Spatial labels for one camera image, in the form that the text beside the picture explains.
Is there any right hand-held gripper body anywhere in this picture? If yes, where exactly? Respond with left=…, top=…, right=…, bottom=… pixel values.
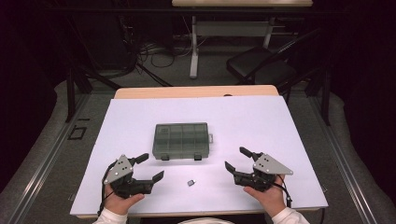
left=233, top=152, right=294, bottom=192

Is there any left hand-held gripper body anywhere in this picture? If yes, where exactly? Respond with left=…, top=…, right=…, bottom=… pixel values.
left=103, top=154, right=155, bottom=200

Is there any grey plastic compartment box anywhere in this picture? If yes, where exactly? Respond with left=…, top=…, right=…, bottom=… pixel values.
left=151, top=122, right=214, bottom=161

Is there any person's left hand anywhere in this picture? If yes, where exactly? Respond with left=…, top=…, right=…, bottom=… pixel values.
left=104, top=184, right=146, bottom=217

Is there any person's right hand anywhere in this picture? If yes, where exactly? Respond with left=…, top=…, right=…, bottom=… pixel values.
left=243, top=175, right=288, bottom=218

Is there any white table board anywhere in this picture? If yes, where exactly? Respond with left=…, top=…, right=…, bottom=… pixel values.
left=69, top=95, right=329, bottom=217

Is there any person's white clothing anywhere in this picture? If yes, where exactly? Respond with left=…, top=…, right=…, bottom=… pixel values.
left=177, top=217, right=235, bottom=224

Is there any wooden table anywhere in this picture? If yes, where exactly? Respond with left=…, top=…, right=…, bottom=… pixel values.
left=76, top=84, right=325, bottom=219

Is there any black metal stand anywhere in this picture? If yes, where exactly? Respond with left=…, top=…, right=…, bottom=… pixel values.
left=64, top=66, right=122, bottom=123
left=306, top=68, right=331, bottom=126

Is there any black folding chair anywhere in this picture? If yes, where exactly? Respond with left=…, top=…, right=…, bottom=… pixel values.
left=226, top=27, right=325, bottom=94

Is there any white-legged desk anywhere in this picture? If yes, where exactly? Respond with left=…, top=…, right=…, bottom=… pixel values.
left=171, top=0, right=314, bottom=79

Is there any left hand-held gripper black cable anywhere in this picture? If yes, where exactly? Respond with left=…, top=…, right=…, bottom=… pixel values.
left=97, top=161, right=118, bottom=217

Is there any hand-held gripper black cable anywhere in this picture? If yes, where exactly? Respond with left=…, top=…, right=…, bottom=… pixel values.
left=97, top=161, right=118, bottom=217
left=274, top=175, right=293, bottom=209

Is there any right hand-held gripper black cable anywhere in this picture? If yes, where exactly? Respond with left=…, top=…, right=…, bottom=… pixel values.
left=274, top=175, right=293, bottom=209

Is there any metal floor rail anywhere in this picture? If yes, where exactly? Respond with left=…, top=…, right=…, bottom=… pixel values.
left=7, top=92, right=90, bottom=224
left=311, top=96, right=379, bottom=224

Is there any bundle of floor cables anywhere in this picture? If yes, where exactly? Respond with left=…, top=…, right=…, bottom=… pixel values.
left=136, top=36, right=208, bottom=69

